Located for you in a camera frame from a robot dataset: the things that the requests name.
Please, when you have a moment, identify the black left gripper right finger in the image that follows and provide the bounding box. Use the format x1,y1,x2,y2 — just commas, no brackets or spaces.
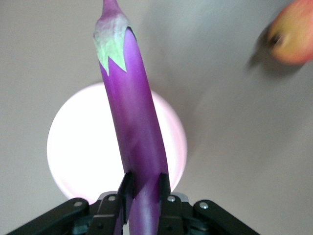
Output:
158,172,187,235

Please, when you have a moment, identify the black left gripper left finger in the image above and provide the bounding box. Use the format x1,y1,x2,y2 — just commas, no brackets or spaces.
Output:
90,171,135,235

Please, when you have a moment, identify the purple eggplant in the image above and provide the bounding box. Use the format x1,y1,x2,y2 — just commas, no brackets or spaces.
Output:
92,0,170,235

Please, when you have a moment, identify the red pomegranate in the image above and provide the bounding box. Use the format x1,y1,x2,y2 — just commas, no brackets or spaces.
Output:
266,0,313,66

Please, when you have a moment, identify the pink plate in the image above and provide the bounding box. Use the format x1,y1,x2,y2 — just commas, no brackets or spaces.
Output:
46,82,188,206

